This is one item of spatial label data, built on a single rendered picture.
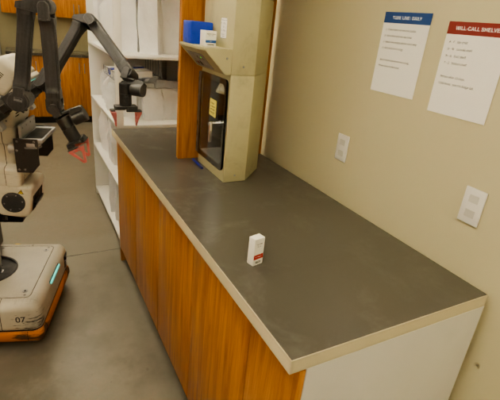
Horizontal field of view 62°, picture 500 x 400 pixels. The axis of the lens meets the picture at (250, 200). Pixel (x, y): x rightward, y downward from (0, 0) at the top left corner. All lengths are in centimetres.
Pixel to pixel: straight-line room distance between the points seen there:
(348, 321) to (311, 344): 14
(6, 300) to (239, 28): 166
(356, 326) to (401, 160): 71
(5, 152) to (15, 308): 74
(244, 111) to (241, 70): 17
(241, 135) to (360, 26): 65
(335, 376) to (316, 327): 13
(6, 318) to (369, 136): 187
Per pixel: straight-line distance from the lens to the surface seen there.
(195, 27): 191
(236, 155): 187
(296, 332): 106
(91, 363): 234
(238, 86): 180
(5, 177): 224
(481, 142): 143
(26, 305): 233
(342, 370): 113
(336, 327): 110
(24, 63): 194
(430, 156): 153
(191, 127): 216
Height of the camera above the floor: 161
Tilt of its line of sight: 23 degrees down
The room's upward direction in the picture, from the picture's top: 6 degrees clockwise
